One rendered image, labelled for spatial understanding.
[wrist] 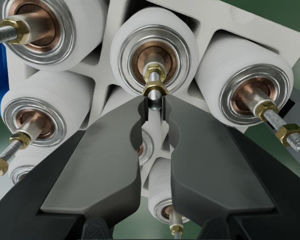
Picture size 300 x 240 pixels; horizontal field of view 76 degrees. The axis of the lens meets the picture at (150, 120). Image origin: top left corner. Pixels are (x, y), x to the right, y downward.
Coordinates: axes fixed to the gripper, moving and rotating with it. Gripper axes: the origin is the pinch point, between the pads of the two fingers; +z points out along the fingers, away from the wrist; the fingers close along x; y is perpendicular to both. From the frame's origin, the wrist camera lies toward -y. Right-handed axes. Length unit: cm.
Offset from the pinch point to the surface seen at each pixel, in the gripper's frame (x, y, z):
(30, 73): -19.2, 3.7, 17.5
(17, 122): -17.4, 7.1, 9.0
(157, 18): 0.4, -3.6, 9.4
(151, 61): -0.3, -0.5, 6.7
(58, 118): -12.0, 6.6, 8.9
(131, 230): -13, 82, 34
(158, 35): 0.4, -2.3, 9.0
